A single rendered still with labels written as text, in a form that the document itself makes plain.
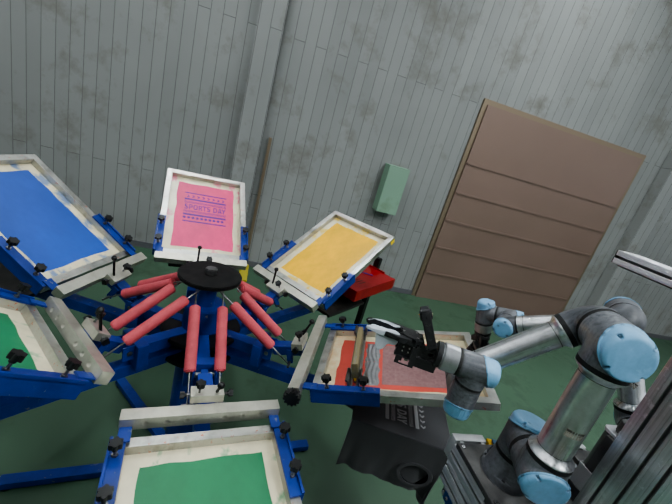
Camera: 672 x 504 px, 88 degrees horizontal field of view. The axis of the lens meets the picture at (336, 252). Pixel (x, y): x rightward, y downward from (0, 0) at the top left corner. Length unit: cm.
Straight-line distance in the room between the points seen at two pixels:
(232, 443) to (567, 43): 624
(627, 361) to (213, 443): 130
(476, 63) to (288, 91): 259
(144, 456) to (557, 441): 127
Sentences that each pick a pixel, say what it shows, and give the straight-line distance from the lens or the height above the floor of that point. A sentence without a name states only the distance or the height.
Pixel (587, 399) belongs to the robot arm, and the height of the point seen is 170.
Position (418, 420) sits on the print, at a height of 95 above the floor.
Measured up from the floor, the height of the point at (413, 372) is 118.
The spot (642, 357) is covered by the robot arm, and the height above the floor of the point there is 186.
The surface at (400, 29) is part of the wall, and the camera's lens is 534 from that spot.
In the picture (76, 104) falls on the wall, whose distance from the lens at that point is 543.
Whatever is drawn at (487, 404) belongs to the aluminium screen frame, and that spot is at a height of 129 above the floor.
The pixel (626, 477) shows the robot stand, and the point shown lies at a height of 150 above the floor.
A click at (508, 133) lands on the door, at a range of 600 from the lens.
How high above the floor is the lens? 213
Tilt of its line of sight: 18 degrees down
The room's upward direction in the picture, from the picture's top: 16 degrees clockwise
